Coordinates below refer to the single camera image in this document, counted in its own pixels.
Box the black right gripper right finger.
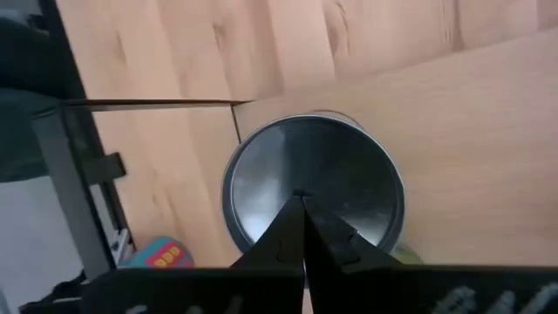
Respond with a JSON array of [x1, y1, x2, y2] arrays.
[[303, 195, 405, 275]]

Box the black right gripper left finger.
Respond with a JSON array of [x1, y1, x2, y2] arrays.
[[229, 195, 305, 270]]

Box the green pear label can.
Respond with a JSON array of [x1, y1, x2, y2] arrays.
[[390, 242, 425, 266]]

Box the green can with red swirl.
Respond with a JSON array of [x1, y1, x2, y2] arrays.
[[221, 113, 406, 258]]

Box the teal can with pink label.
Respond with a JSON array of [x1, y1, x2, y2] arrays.
[[117, 235, 196, 269]]

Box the wooden shelf board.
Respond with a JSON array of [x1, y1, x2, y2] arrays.
[[233, 26, 558, 268]]

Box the dark chair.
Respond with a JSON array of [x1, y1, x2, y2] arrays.
[[0, 17, 85, 184]]

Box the black table rail frame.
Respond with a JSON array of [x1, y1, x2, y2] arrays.
[[25, 0, 137, 280]]

